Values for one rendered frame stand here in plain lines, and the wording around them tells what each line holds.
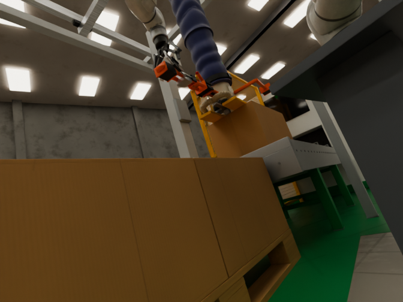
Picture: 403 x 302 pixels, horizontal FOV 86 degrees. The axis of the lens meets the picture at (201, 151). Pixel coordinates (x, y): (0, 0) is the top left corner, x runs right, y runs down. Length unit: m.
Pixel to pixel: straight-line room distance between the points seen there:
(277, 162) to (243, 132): 0.33
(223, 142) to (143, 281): 1.19
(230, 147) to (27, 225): 1.29
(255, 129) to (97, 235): 1.18
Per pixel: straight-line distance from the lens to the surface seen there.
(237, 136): 1.53
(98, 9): 3.36
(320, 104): 1.88
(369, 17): 0.86
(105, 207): 0.53
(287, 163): 1.31
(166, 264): 0.60
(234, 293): 0.80
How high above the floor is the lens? 0.36
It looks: 15 degrees up
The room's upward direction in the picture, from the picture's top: 17 degrees counter-clockwise
